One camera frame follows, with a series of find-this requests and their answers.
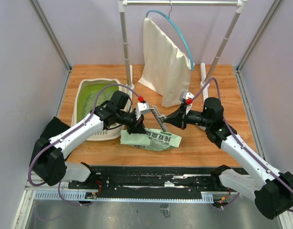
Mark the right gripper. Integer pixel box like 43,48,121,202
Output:
164,103,211,130

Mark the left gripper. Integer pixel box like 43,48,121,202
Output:
116,110,147,135

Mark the green cat litter bag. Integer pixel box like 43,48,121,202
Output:
120,128,182,152

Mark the piano pattern bag clip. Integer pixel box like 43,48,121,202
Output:
150,105,167,132

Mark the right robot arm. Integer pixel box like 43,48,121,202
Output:
163,97,293,219

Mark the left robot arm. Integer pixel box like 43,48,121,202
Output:
29,91,149,189

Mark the cream green litter box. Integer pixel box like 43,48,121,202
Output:
71,78,133,141

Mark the cream cloth bag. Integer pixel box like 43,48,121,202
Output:
138,17,191,107

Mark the black cloth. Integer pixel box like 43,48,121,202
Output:
40,117,70,140

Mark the blue clothes hanger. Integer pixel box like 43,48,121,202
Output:
145,10,195,71

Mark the white clothes rack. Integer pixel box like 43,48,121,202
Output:
117,0,249,113

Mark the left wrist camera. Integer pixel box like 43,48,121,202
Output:
136,102,150,120

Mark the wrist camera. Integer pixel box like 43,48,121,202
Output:
179,90,194,114
136,102,150,120

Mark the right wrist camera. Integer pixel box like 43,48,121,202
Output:
179,90,194,114

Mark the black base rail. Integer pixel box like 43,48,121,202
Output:
65,164,263,200

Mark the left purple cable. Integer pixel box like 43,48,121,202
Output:
28,83,145,187

